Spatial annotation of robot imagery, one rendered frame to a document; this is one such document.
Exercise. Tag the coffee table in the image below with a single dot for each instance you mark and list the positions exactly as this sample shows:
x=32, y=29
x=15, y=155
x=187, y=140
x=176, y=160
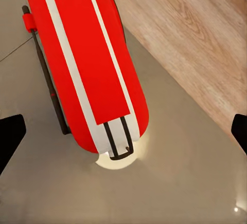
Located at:
x=184, y=170

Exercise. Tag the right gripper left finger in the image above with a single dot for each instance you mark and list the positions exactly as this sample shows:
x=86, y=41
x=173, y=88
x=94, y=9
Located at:
x=12, y=131

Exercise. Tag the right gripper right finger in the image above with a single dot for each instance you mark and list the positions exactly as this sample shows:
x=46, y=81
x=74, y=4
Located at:
x=239, y=130

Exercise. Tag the radio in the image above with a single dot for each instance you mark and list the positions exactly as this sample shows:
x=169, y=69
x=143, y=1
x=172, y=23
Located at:
x=85, y=45

